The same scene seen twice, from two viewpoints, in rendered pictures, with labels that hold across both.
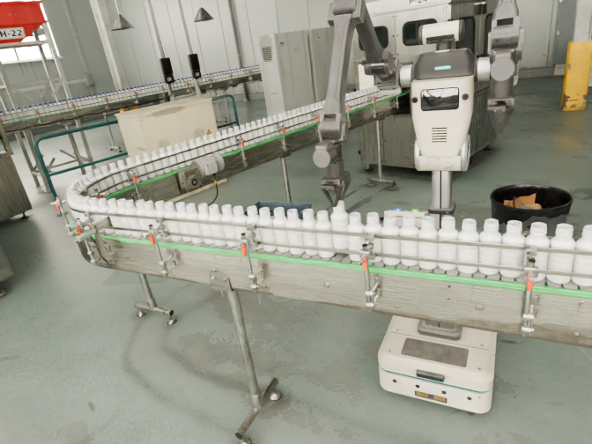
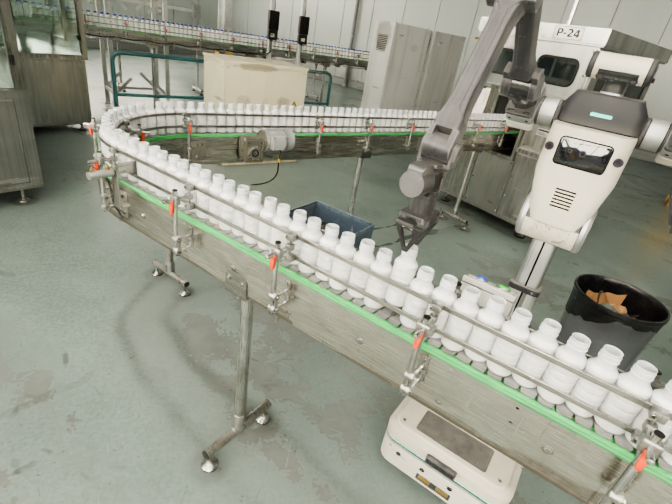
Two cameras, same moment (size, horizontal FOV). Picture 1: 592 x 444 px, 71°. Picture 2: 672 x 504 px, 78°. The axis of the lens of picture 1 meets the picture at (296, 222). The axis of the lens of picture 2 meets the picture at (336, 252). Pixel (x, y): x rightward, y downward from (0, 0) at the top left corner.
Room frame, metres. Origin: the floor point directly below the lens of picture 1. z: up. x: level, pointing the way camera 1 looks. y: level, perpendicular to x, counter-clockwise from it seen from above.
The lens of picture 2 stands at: (0.36, 0.00, 1.64)
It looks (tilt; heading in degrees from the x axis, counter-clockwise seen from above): 28 degrees down; 2
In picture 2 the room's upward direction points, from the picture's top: 10 degrees clockwise
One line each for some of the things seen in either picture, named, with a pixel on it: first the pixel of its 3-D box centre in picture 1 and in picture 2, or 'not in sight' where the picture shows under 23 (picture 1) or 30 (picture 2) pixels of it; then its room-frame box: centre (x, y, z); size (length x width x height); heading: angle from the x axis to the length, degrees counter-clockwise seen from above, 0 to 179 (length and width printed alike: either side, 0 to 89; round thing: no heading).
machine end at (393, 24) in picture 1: (428, 84); (541, 130); (5.44, -1.93, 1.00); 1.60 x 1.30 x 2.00; 133
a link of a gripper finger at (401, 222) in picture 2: (335, 192); (411, 232); (1.27, -0.14, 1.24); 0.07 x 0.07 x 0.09; 61
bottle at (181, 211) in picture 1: (185, 221); (218, 199); (1.62, 0.46, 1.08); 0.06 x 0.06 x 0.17
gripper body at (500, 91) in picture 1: (501, 89); not in sight; (1.18, -0.63, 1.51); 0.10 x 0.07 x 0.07; 151
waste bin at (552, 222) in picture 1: (525, 240); (594, 342); (2.35, -1.47, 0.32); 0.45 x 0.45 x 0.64
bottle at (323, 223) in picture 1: (324, 233); (379, 278); (1.30, -0.09, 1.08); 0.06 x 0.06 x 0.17
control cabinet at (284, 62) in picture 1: (288, 89); (390, 87); (7.80, -0.21, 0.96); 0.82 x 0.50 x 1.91; 133
